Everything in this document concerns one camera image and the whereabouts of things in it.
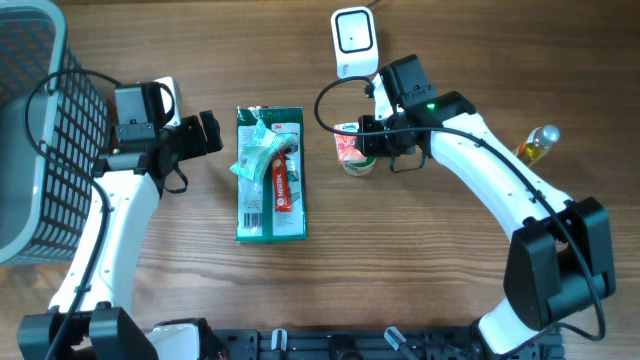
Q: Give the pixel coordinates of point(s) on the teal white small packet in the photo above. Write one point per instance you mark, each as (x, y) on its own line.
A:
(257, 145)

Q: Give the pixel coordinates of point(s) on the small green white jar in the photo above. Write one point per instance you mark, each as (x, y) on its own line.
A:
(360, 169)

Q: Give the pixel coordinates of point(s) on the red coffee stick sachet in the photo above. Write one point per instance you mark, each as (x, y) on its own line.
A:
(280, 183)

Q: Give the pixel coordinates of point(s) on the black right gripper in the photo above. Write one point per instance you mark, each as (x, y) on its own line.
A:
(374, 147)

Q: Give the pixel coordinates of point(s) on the white barcode scanner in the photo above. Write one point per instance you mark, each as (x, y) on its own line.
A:
(355, 42)

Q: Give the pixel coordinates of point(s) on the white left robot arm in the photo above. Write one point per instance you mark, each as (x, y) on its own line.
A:
(89, 316)

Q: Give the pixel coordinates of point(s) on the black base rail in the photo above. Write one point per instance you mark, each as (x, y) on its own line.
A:
(392, 343)

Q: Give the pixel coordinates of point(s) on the yellow liquid bottle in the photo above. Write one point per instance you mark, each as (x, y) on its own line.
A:
(537, 144)

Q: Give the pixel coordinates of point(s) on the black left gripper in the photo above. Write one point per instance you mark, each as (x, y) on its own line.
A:
(196, 127)

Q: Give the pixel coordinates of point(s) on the black plastic mesh basket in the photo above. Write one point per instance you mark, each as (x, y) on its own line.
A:
(52, 116)

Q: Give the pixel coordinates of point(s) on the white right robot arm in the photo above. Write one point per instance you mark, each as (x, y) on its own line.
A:
(560, 258)

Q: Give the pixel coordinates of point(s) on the red tissue pack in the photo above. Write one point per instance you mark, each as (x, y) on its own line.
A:
(346, 145)

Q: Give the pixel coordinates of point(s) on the green 3M glove package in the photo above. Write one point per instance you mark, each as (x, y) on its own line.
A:
(257, 220)

